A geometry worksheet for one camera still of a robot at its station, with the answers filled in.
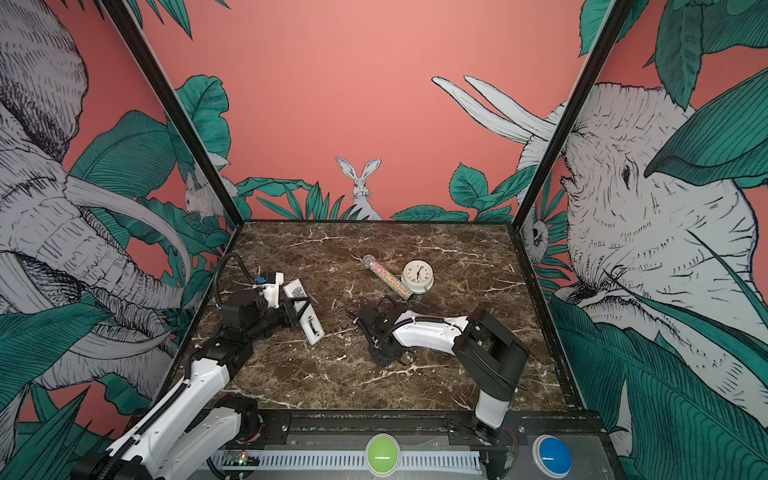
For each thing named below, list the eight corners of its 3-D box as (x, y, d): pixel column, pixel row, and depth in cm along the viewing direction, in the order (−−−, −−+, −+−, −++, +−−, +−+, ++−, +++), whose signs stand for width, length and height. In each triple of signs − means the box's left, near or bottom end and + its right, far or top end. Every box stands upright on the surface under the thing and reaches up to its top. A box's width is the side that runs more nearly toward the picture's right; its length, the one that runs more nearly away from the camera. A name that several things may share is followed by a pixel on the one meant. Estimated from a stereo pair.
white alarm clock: (401, 294, 102) (402, 287, 98) (401, 267, 109) (401, 259, 105) (433, 295, 102) (434, 287, 98) (430, 268, 109) (432, 260, 105)
